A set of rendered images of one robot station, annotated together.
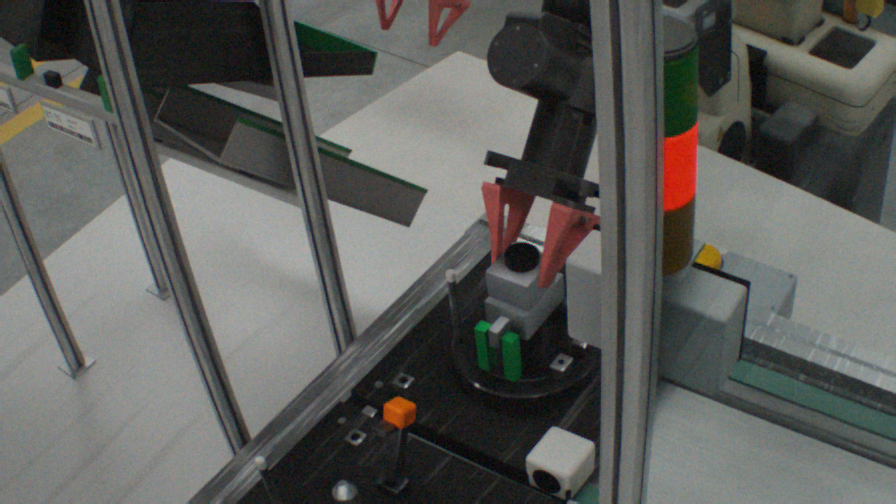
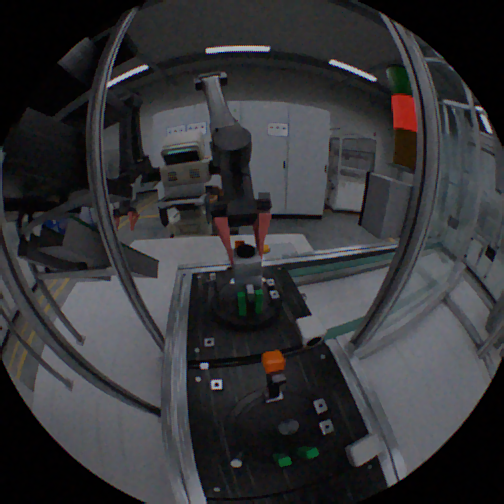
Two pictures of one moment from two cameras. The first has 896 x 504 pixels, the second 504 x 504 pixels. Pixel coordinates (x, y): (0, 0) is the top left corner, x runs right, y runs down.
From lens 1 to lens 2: 71 cm
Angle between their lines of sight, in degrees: 42
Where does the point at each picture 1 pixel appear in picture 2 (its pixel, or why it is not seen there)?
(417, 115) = not seen: hidden behind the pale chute
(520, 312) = (257, 277)
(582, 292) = (395, 200)
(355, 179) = (133, 257)
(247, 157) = (79, 244)
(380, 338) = (175, 328)
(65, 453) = (88, 428)
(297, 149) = (106, 230)
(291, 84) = (99, 180)
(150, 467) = (120, 426)
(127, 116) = not seen: outside the picture
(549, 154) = (244, 194)
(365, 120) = not seen: hidden behind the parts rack
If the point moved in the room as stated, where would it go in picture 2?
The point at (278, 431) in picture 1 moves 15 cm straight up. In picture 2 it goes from (169, 400) to (113, 358)
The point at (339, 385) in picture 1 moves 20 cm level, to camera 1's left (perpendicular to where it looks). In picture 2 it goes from (176, 360) to (100, 409)
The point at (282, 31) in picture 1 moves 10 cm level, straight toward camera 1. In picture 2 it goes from (97, 141) to (121, 114)
